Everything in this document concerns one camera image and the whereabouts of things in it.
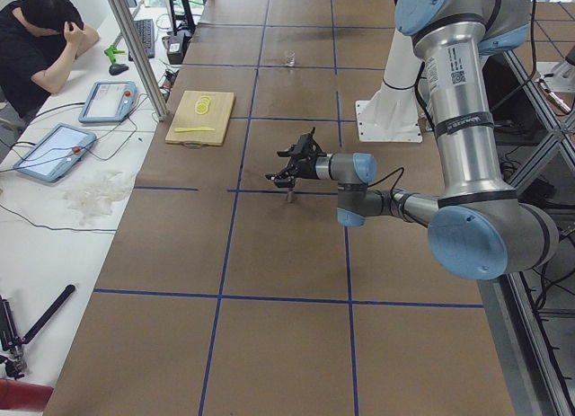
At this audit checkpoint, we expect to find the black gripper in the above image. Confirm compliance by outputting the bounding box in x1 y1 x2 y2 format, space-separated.
265 128 324 187

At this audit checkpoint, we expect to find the steel jigger shaker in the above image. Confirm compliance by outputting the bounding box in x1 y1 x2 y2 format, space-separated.
287 187 296 203

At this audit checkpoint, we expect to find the clear glass measuring cup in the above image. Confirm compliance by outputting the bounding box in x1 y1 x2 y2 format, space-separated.
284 50 296 67

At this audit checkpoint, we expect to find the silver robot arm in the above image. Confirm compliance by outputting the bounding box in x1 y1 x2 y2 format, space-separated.
270 0 559 280

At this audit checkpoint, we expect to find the yellow plastic knife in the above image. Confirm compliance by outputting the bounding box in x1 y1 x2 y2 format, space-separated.
173 126 217 133

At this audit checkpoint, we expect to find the wooden cutting board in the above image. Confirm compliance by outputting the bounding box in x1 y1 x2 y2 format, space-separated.
165 91 235 146

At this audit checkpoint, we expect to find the black box on desk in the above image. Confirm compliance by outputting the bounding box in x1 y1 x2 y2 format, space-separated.
166 30 192 65

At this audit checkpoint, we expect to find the far teach pendant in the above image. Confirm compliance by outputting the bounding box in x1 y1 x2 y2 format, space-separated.
78 81 137 124

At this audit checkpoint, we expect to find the teach pendant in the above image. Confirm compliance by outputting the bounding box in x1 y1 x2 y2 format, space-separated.
78 81 137 124
13 123 97 182

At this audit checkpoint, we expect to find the black keyboard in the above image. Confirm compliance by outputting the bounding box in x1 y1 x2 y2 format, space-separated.
133 19 155 58

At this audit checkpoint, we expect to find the black computer mouse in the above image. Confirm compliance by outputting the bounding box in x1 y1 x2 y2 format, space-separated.
108 63 129 76

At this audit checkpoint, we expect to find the crumpled white plastic wrap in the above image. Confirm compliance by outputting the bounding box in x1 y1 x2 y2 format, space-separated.
64 171 135 225

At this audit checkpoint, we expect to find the green plastic tool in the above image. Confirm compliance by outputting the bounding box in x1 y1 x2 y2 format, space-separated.
104 45 126 64

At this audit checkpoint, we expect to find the near teach pendant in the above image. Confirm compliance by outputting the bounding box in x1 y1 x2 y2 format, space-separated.
13 123 97 182

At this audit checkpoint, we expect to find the seated person in black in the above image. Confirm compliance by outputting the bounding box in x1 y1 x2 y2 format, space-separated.
1 0 100 121

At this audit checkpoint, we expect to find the black handheld tool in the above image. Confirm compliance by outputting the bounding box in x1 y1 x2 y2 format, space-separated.
1 284 76 380

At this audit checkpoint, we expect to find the red cylinder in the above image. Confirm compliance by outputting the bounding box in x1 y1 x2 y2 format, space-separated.
1 379 54 412

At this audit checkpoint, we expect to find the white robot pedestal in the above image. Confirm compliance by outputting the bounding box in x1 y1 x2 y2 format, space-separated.
355 31 422 143

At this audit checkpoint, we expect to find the aluminium frame post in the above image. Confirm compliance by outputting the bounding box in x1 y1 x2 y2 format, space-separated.
108 0 168 121

